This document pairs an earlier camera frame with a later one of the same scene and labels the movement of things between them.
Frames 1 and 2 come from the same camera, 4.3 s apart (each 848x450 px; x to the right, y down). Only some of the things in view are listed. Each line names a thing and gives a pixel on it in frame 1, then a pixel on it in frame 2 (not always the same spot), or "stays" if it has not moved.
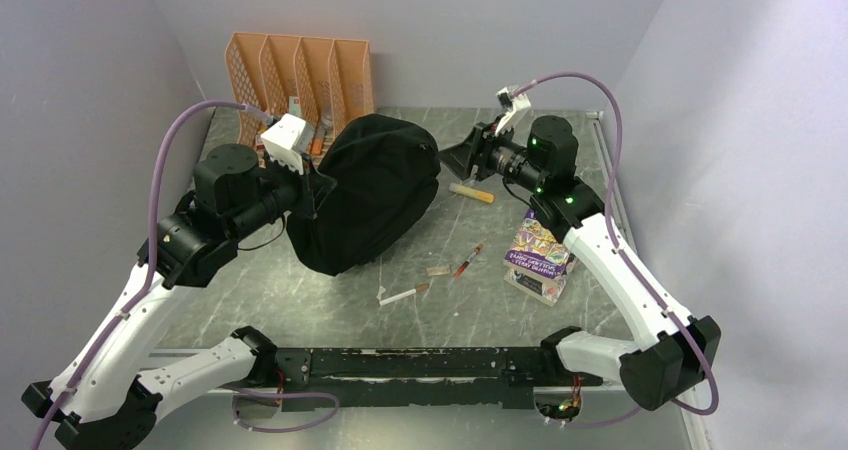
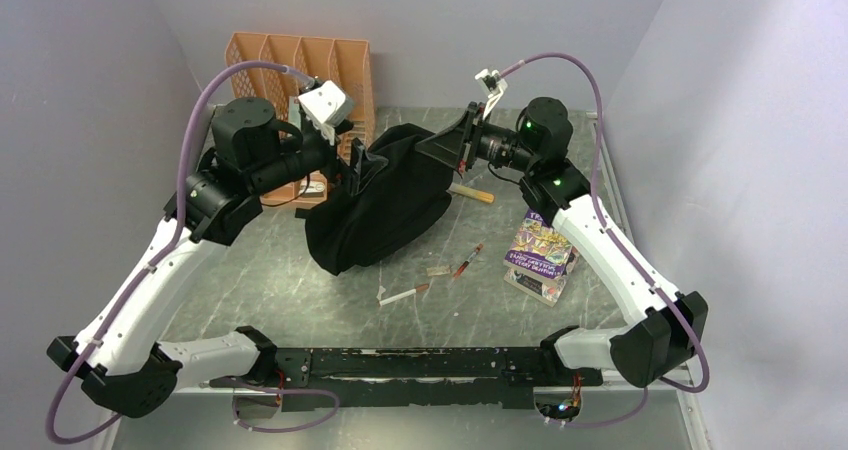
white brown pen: [421, 288] stays
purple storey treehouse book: [536, 251] stays
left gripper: [311, 190] to [353, 175]
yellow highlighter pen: [479, 195] stays
